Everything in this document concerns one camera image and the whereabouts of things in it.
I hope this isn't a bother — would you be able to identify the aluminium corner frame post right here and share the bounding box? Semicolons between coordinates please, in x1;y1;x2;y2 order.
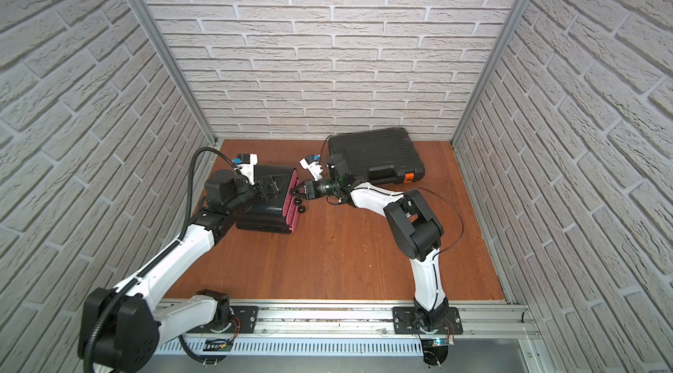
450;0;531;146

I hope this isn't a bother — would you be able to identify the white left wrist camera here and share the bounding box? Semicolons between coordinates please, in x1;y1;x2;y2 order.
232;154;258;185

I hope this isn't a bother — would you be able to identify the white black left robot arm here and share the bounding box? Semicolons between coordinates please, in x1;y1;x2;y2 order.
77;154;280;372

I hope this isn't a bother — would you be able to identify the aluminium corner frame post left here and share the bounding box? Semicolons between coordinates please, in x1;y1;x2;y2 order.
126;0;217;145

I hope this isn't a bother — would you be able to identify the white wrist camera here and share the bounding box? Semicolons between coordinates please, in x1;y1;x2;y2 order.
232;154;258;185
300;154;322;181

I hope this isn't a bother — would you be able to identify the black drawer cabinet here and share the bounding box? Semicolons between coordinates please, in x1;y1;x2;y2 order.
236;164;300;235

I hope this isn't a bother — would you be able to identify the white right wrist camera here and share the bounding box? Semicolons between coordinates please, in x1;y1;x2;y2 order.
300;154;322;181

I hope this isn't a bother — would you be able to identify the aluminium front rail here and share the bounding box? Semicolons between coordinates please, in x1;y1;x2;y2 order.
185;299;542;357

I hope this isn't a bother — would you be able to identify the pink drawer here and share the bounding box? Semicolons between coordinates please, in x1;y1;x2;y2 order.
282;170;299;233

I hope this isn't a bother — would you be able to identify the aluminium corner frame post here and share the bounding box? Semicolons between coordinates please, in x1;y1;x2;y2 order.
126;0;217;145
450;0;531;146

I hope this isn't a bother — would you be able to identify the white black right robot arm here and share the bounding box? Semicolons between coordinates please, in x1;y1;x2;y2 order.
291;154;450;333

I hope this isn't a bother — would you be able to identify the black plastic tool case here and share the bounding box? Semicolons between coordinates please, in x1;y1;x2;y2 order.
328;128;426;185

